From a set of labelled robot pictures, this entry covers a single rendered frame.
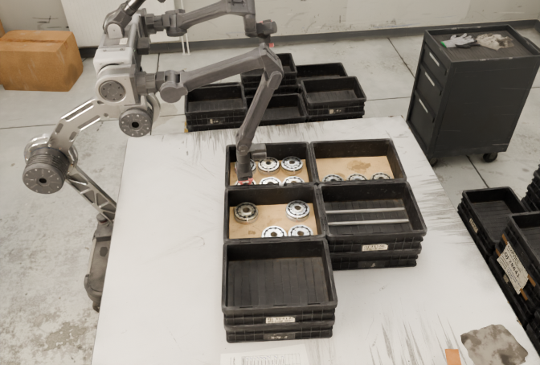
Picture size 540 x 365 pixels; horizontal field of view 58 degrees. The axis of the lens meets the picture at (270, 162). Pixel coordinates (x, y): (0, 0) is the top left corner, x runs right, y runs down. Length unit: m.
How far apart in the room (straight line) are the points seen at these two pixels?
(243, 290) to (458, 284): 0.88
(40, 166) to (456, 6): 4.44
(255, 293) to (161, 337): 0.39
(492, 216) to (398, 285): 1.18
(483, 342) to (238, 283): 0.92
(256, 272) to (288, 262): 0.13
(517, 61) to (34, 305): 3.20
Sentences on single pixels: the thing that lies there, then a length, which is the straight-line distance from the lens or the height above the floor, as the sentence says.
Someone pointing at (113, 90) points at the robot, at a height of 1.45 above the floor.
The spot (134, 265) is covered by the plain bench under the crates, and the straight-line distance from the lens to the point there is 2.19.
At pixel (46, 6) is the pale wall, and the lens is 5.20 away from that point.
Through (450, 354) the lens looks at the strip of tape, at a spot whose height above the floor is 0.70.
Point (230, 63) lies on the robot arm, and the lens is 1.76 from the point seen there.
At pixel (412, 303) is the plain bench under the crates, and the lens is 2.07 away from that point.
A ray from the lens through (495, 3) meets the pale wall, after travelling 5.84.
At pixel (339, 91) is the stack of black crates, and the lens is 3.55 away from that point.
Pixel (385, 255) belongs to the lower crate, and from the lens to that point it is 2.06.
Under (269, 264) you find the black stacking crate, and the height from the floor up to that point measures 0.83.
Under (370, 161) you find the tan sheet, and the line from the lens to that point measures 2.42.
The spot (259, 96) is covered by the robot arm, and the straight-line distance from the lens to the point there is 1.85.
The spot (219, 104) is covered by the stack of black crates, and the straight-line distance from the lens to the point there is 3.40.
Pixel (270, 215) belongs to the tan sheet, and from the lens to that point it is 2.11.
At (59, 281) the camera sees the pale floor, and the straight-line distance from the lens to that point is 3.18.
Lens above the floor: 2.37
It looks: 41 degrees down
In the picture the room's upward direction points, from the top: 1 degrees counter-clockwise
